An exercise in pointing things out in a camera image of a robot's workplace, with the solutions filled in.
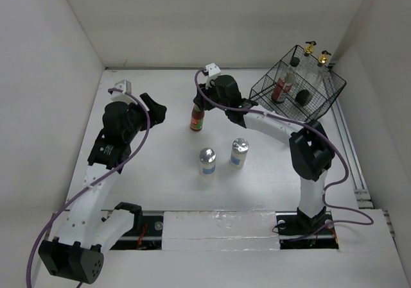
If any soy sauce bottle black cap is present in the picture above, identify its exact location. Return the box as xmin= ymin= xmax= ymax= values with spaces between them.
xmin=271 ymin=57 xmax=300 ymax=103

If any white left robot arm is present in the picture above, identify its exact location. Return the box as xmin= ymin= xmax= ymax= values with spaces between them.
xmin=38 ymin=93 xmax=167 ymax=284

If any red chili sauce bottle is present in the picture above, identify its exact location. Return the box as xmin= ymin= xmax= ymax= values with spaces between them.
xmin=190 ymin=105 xmax=205 ymax=131

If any black wire basket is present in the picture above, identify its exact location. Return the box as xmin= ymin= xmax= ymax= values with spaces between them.
xmin=249 ymin=41 xmax=347 ymax=122

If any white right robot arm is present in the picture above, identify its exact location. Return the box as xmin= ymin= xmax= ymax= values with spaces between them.
xmin=193 ymin=75 xmax=336 ymax=235

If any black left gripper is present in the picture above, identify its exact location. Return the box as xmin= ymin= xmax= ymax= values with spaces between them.
xmin=124 ymin=93 xmax=165 ymax=142

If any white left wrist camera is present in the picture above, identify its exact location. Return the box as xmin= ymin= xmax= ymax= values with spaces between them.
xmin=110 ymin=80 xmax=133 ymax=104

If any clear glass oil bottle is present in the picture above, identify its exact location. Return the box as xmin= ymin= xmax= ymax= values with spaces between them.
xmin=293 ymin=41 xmax=317 ymax=92

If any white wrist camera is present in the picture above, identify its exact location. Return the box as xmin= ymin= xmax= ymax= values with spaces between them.
xmin=202 ymin=63 xmax=222 ymax=88
xmin=110 ymin=80 xmax=133 ymax=104

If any spice shaker blue label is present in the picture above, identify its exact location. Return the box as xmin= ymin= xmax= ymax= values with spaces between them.
xmin=229 ymin=138 xmax=249 ymax=169

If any glass oil bottle dark residue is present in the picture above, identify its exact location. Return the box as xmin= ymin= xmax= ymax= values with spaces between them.
xmin=295 ymin=50 xmax=331 ymax=106

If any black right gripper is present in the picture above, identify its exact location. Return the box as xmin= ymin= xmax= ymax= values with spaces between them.
xmin=193 ymin=78 xmax=229 ymax=112

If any spice shaker silver lid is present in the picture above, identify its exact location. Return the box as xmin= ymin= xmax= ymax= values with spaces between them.
xmin=199 ymin=148 xmax=216 ymax=178

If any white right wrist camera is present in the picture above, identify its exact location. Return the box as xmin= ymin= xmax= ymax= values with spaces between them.
xmin=202 ymin=63 xmax=222 ymax=88

